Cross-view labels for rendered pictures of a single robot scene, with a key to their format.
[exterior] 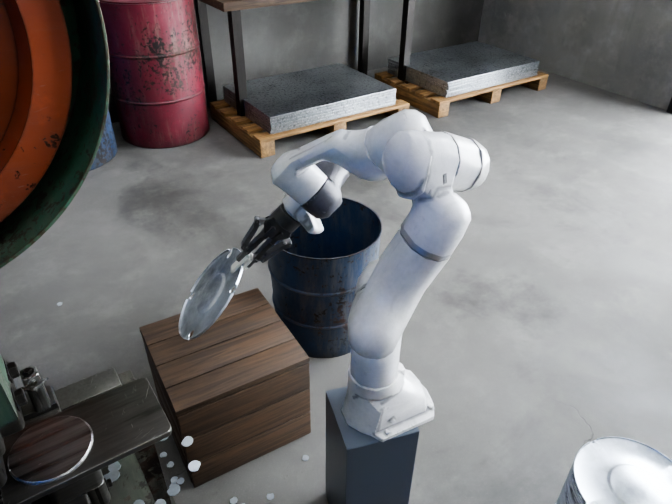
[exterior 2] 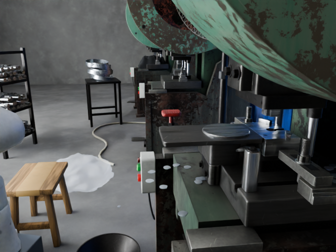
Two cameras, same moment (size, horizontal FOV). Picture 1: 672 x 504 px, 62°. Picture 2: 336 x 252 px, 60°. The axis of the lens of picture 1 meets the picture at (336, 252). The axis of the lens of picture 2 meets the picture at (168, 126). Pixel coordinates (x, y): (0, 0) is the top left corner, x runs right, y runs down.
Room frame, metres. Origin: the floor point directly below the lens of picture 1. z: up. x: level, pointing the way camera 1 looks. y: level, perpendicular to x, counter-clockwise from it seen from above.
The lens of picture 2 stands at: (1.26, 0.65, 1.01)
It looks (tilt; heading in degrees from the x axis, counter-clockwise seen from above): 16 degrees down; 207
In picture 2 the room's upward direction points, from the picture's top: straight up
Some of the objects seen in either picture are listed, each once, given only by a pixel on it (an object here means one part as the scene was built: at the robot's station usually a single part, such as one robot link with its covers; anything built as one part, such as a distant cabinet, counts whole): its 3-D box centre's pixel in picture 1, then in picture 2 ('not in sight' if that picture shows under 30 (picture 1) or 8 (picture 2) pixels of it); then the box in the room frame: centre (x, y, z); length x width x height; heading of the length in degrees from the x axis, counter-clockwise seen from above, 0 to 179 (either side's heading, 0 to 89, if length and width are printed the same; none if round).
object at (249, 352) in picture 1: (227, 381); not in sight; (1.21, 0.34, 0.18); 0.40 x 0.38 x 0.35; 121
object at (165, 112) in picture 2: not in sight; (171, 120); (0.32, 0.17, 0.72); 0.07 x 0.06 x 0.08; 124
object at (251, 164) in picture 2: (35, 388); (250, 168); (0.68, 0.54, 0.75); 0.03 x 0.03 x 0.10; 34
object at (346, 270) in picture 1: (323, 277); not in sight; (1.68, 0.05, 0.24); 0.42 x 0.42 x 0.48
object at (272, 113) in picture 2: not in sight; (270, 107); (0.47, 0.54, 0.84); 0.05 x 0.03 x 0.04; 34
